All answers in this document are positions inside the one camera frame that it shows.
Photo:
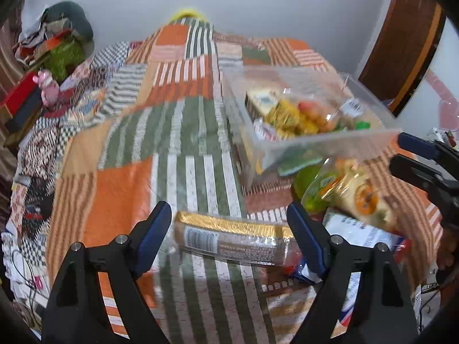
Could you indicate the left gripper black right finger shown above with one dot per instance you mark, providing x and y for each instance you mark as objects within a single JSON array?
[{"x": 383, "y": 311}]

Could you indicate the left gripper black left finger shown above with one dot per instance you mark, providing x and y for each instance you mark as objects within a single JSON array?
[{"x": 76, "y": 312}]

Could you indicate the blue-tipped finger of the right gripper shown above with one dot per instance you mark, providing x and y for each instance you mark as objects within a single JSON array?
[{"x": 431, "y": 150}]

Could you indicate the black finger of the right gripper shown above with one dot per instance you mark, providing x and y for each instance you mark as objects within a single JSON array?
[{"x": 440, "y": 192}]

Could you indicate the blue white snack bag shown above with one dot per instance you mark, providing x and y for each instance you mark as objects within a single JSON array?
[{"x": 356, "y": 232}]

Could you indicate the orange label cracker packet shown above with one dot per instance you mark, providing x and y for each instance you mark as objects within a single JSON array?
[{"x": 345, "y": 185}]

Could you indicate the brown biscuit packet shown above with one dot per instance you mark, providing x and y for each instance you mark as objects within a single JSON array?
[{"x": 237, "y": 240}]

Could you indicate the clear plastic storage bin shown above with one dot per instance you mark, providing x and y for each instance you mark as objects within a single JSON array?
[{"x": 340, "y": 116}]

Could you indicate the brown wooden door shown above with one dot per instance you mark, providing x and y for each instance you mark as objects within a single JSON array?
[{"x": 403, "y": 51}]

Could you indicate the green jelly cup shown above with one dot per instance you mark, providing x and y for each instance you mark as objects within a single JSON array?
[{"x": 306, "y": 182}]

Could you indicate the green snack packet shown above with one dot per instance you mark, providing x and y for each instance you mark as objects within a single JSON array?
[{"x": 297, "y": 160}]

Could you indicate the yellow snack packet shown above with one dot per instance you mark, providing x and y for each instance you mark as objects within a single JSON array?
[{"x": 285, "y": 119}]

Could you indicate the patchwork orange green blanket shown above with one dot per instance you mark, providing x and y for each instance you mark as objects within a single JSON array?
[{"x": 147, "y": 123}]

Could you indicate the red shoe box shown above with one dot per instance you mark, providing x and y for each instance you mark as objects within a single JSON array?
[{"x": 18, "y": 95}]

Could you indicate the pink plush toy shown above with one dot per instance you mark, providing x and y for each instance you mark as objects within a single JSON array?
[{"x": 48, "y": 86}]

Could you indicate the yellow curved tube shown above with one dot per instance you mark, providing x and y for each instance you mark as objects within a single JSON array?
[{"x": 188, "y": 13}]

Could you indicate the dark green pillow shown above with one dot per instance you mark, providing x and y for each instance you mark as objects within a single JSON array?
[{"x": 75, "y": 15}]

